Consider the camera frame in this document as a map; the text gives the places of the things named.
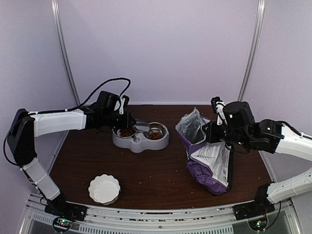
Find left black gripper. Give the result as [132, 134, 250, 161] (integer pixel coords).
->
[103, 111, 137, 129]

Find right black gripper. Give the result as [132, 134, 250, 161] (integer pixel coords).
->
[203, 120, 250, 149]

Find metal food scoop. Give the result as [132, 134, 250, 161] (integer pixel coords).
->
[132, 119, 150, 133]

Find purple puppy food bag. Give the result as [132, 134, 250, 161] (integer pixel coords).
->
[175, 108, 233, 195]

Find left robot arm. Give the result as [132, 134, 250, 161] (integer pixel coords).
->
[3, 91, 136, 216]

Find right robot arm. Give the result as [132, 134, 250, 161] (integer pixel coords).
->
[202, 97, 312, 215]

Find grey double pet feeder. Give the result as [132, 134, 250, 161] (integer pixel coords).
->
[113, 131, 170, 153]

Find left steel feeder bowl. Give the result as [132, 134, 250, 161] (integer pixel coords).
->
[113, 128, 137, 138]

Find steel feeder bowl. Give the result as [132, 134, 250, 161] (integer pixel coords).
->
[113, 128, 137, 138]
[143, 122, 168, 140]

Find right steel feeder bowl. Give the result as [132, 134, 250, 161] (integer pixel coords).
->
[143, 122, 168, 140]

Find white scalloped ceramic dish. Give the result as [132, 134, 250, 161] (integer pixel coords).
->
[88, 174, 121, 205]

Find right circuit board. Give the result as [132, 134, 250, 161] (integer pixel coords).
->
[248, 217, 268, 232]

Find circuit board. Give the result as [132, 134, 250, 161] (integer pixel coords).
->
[248, 217, 268, 232]
[52, 217, 73, 233]

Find left circuit board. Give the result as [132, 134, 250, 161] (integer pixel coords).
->
[52, 217, 73, 233]

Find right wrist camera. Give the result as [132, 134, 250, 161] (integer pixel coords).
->
[211, 97, 227, 126]

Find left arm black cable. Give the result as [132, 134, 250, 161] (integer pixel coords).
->
[73, 78, 131, 110]

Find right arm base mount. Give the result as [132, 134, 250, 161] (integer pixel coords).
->
[234, 201, 275, 220]

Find front aluminium rail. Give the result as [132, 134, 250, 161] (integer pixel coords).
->
[24, 195, 295, 234]

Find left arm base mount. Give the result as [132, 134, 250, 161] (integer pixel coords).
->
[44, 203, 88, 221]

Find right aluminium frame post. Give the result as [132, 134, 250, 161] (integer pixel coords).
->
[237, 0, 266, 101]

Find aluminium frame post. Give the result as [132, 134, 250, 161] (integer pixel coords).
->
[237, 0, 266, 101]
[51, 0, 80, 105]

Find left aluminium frame post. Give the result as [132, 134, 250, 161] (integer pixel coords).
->
[51, 0, 80, 105]

